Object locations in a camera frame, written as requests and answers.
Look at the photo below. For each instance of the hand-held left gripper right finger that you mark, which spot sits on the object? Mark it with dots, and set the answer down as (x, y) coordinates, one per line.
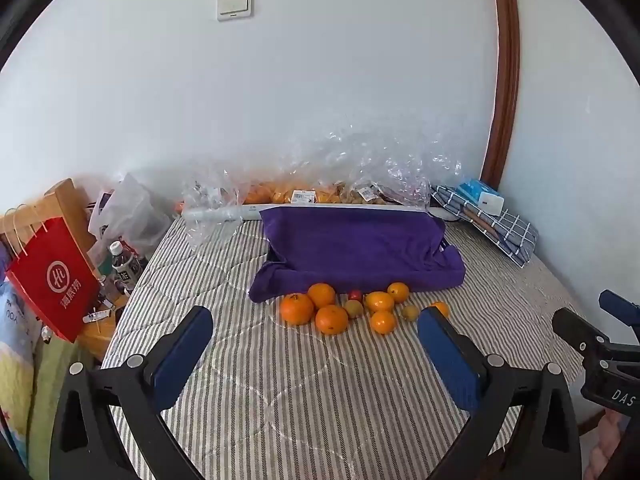
(445, 355)

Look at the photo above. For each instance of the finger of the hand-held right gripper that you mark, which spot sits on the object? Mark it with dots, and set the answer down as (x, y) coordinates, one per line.
(582, 332)
(622, 307)

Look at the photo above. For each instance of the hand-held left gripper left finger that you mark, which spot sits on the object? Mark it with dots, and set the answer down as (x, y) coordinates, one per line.
(182, 355)

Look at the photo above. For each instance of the small mandarin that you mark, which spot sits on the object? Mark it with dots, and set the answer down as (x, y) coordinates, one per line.
(380, 302)
(398, 292)
(383, 322)
(442, 308)

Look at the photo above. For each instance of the small yellow-green fruit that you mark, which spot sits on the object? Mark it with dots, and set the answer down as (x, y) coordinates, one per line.
(410, 313)
(353, 309)

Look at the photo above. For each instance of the large orange with stem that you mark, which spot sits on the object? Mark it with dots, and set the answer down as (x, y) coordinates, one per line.
(297, 310)

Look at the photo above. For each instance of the purple towel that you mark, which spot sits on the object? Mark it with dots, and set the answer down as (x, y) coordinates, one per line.
(350, 250)

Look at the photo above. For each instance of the clear bag of brown fruits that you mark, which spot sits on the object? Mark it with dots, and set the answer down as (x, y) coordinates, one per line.
(390, 180)

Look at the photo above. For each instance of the person's right hand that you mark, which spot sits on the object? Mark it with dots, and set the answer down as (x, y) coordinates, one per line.
(610, 440)

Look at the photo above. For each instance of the orange wooden stool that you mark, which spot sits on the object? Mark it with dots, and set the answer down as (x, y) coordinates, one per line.
(97, 341)

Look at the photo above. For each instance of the white clip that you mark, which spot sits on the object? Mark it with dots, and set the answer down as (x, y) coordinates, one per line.
(97, 316)

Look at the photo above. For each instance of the small red fruit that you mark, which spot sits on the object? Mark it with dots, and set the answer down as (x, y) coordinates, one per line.
(355, 294)

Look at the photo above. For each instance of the clear water bottle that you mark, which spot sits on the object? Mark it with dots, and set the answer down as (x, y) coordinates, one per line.
(122, 265)

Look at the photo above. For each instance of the blue grey plaid cloth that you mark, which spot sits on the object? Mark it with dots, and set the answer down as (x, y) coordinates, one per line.
(515, 237)

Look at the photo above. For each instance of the striped mattress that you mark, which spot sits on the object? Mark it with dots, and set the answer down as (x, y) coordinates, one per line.
(300, 390)

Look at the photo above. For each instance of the brown wooden stick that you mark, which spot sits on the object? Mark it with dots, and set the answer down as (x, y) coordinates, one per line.
(482, 223)

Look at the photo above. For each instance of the green cloth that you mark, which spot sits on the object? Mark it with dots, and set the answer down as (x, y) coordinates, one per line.
(50, 390)

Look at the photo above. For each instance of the long white pipe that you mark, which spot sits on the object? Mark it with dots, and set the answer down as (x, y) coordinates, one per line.
(215, 214)

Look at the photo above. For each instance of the red paper bag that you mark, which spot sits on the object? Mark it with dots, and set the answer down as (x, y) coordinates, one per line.
(50, 285)

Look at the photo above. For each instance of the white plastic bag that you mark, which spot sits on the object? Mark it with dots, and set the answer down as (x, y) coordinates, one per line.
(130, 210)

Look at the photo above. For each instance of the small white box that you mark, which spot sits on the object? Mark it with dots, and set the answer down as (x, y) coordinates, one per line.
(491, 204)

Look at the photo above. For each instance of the printed blanket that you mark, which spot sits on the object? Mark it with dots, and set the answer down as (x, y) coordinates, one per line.
(15, 360)

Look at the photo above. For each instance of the blue tissue pack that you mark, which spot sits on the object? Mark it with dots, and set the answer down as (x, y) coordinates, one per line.
(472, 188)

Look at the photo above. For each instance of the clear bag of oranges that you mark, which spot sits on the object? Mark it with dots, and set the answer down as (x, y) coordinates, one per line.
(285, 182)

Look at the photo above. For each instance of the brown wooden door frame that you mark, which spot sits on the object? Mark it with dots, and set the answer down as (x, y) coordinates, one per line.
(506, 85)

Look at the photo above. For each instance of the white wall switch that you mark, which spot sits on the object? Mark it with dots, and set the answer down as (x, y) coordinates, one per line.
(235, 6)

